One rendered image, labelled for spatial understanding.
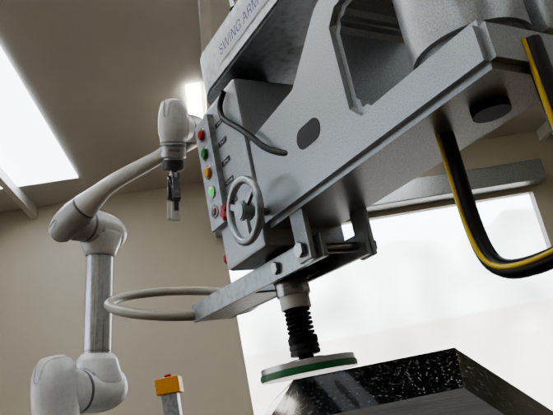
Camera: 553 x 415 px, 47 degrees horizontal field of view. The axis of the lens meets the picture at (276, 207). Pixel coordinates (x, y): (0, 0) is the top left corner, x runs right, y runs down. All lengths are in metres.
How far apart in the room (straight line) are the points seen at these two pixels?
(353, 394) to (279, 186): 0.56
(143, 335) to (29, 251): 1.86
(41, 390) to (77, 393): 0.12
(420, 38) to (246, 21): 0.56
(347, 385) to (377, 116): 0.44
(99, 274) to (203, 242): 6.02
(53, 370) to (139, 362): 5.96
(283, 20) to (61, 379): 1.46
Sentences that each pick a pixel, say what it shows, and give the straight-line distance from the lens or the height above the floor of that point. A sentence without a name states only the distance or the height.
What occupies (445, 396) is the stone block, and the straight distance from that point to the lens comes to 0.91.
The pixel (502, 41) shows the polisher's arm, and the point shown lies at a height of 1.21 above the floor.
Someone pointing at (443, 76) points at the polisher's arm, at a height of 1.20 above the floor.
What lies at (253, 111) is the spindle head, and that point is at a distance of 1.51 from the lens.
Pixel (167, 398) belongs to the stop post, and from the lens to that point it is 3.36.
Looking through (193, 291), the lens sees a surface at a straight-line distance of 2.30.
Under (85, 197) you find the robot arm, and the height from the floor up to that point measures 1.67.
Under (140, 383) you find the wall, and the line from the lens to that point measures 8.28.
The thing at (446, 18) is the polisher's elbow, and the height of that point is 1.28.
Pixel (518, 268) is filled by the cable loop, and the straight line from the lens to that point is 0.99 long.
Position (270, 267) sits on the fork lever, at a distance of 1.45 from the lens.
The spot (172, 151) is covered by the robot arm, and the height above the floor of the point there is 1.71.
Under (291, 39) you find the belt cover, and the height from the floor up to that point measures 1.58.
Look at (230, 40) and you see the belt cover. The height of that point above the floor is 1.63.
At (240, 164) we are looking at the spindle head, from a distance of 1.47.
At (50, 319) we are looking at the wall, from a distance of 8.59.
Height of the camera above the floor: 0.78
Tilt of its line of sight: 18 degrees up
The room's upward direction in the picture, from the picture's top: 11 degrees counter-clockwise
